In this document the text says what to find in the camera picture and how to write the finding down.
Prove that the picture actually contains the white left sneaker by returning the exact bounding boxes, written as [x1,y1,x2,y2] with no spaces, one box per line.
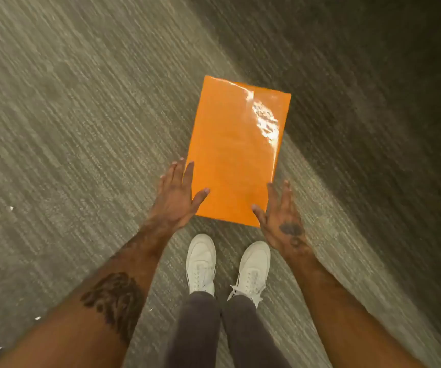
[185,234,217,298]

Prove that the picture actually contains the white right sneaker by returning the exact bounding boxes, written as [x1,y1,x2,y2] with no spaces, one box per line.
[227,241,271,308]

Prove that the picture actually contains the person's right hand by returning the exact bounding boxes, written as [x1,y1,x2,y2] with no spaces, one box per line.
[251,179,313,259]

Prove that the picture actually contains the person's left hand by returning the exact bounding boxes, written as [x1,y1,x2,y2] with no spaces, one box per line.
[146,158,211,231]

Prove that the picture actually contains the person's left forearm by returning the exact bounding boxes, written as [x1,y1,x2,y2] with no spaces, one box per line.
[0,221,179,368]

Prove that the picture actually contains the person's right forearm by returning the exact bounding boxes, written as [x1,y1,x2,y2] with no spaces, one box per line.
[282,250,425,368]

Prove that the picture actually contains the white sneaker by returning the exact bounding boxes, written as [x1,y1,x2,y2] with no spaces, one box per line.
[227,241,271,308]
[185,234,217,298]

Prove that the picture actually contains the orange plastic mailer package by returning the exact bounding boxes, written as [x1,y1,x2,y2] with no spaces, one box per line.
[185,75,292,228]

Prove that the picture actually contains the dark grey trousers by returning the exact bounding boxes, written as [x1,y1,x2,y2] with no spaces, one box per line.
[164,291,292,368]

